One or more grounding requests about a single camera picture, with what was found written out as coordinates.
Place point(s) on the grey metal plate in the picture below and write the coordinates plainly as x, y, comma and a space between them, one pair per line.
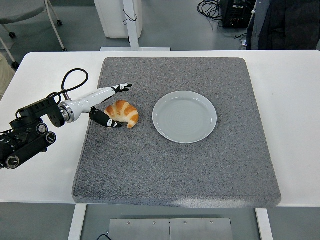
170, 230

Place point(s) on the white post with foot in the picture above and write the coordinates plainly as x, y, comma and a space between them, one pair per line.
133, 32

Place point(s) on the grey round plate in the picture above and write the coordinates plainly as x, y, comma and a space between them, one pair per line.
185, 117

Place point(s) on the grey felt mat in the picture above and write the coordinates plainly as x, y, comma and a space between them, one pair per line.
175, 170

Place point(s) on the white cabinet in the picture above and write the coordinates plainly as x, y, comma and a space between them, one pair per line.
110, 17

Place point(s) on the black electronics box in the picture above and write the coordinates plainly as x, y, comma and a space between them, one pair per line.
235, 12

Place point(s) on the white table leg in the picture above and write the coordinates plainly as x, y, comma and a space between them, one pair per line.
265, 225
76, 222

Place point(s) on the croissant bread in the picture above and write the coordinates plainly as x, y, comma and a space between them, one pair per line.
126, 112

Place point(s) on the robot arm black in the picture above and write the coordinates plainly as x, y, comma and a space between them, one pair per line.
37, 107

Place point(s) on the grey office chair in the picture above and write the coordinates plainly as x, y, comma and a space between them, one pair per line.
20, 11

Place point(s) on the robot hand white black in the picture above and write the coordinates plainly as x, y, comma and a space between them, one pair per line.
97, 96

